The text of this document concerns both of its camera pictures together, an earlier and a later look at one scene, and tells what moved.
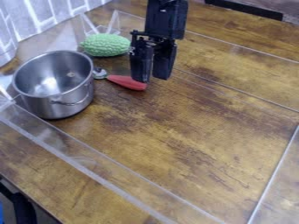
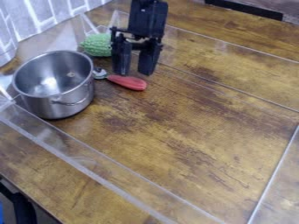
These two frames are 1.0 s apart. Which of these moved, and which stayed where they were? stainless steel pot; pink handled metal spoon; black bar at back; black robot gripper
Moved: black robot gripper
Stayed: black bar at back; pink handled metal spoon; stainless steel pot
